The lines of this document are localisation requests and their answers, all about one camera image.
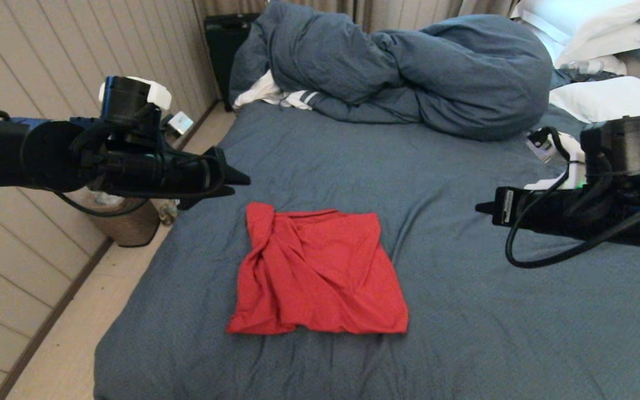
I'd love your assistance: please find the red printed t-shirt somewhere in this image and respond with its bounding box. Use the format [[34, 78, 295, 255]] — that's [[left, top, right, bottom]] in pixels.
[[226, 201, 409, 336]]

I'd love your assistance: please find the patterned slipper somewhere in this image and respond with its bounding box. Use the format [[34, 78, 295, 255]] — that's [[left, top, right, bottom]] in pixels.
[[159, 199, 179, 226]]

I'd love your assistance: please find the brown trash bin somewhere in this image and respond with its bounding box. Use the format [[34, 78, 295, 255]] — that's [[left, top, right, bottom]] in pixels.
[[89, 192, 161, 248]]

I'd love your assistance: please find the white striped garment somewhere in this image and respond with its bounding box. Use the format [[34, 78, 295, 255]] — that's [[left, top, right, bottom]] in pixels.
[[233, 69, 319, 111]]

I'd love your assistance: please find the black suitcase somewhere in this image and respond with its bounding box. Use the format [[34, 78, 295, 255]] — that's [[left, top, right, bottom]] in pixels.
[[204, 14, 262, 112]]

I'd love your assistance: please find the crumpled blue duvet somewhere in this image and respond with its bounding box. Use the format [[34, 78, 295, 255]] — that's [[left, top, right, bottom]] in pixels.
[[229, 1, 554, 141]]

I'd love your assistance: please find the large white pillow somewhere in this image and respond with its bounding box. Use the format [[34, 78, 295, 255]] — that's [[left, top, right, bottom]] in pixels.
[[549, 76, 640, 145]]

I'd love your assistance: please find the clear plastic bottle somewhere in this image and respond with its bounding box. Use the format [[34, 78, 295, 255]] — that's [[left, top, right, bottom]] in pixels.
[[558, 60, 603, 75]]

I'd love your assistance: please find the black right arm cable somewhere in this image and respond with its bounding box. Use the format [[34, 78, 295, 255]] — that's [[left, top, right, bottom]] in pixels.
[[506, 127, 640, 269]]

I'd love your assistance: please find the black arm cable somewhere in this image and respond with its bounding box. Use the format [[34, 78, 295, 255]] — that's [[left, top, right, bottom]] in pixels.
[[506, 127, 640, 269], [0, 109, 226, 218]]

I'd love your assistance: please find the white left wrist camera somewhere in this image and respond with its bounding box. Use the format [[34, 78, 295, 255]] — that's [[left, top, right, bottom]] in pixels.
[[166, 110, 194, 136]]

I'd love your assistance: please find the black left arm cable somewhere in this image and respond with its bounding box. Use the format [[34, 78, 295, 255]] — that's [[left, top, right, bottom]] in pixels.
[[0, 109, 226, 218]]

